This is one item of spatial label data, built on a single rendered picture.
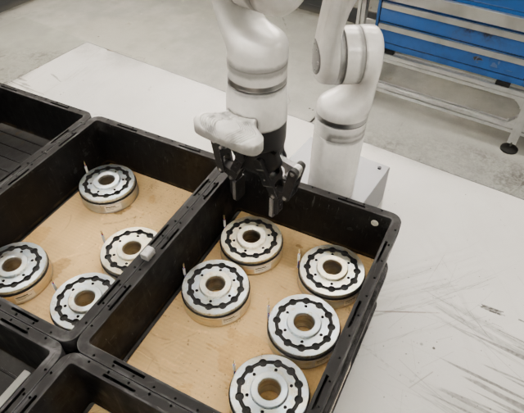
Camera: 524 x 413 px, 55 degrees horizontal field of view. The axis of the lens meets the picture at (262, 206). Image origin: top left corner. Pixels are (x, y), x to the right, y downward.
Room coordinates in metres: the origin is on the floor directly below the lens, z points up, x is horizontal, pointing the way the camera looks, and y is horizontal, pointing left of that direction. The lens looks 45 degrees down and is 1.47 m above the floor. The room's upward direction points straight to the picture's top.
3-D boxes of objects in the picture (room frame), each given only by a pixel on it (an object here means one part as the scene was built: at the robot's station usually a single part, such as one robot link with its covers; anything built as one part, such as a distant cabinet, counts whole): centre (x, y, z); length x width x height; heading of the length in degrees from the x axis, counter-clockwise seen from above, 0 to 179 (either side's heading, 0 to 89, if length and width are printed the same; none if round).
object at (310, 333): (0.38, -0.06, 0.86); 0.05 x 0.05 x 0.01
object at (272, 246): (0.55, 0.02, 0.86); 0.10 x 0.10 x 0.01
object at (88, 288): (0.42, 0.26, 0.86); 0.05 x 0.05 x 0.01
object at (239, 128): (0.50, 0.02, 1.15); 0.11 x 0.09 x 0.06; 147
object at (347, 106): (0.74, -0.14, 1.04); 0.09 x 0.09 x 0.17; 8
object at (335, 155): (0.74, -0.14, 0.88); 0.09 x 0.09 x 0.17; 60
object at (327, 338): (0.38, -0.06, 0.86); 0.10 x 0.10 x 0.01
